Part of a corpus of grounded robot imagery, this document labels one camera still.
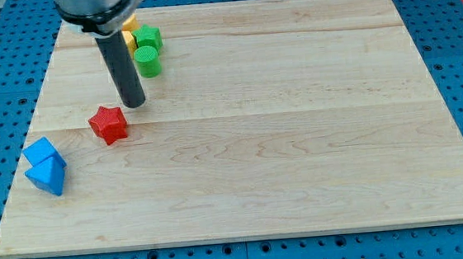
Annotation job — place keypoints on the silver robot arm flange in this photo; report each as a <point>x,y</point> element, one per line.
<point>100,18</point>

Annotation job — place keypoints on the blue triangular prism block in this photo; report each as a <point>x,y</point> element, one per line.
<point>48,176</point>

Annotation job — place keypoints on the light wooden board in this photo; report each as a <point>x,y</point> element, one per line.
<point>270,119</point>

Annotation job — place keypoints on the blue cube block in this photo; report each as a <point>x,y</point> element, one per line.
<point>41,150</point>

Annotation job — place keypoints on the yellow block lower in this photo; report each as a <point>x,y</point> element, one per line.
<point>130,42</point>

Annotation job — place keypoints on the green cylinder block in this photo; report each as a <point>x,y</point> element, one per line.
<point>147,61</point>

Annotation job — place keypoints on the red star block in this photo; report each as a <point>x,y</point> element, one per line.
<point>109,124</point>

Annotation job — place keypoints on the yellow block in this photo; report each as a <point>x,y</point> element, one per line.
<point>131,24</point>
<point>130,42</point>

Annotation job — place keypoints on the green star block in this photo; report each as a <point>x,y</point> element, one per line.
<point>148,35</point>

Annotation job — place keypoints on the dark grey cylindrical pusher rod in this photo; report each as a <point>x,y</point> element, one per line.
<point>122,69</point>

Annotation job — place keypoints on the yellow block upper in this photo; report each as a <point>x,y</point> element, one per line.
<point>131,24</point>

